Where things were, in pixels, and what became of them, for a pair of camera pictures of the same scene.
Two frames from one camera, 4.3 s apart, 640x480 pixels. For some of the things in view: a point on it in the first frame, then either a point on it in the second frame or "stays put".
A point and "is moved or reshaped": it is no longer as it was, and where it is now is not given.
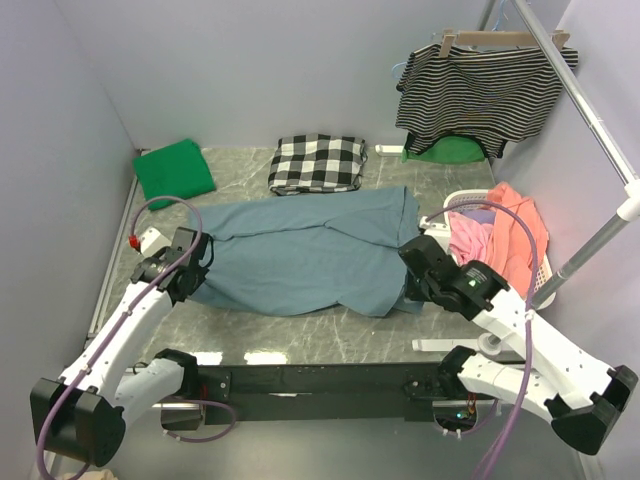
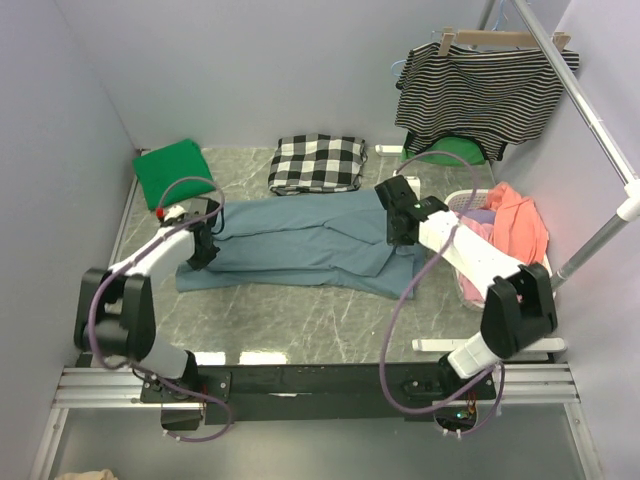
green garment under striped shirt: (448, 150) stays put
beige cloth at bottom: (105, 474) stays put
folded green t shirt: (178, 170) stays put
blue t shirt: (331, 254) is moved or reshaped
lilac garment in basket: (481, 216) stays put
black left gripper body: (195, 282) → (203, 255)
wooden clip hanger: (450, 38) stays put
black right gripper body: (415, 286) → (398, 232)
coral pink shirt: (512, 247) stays put
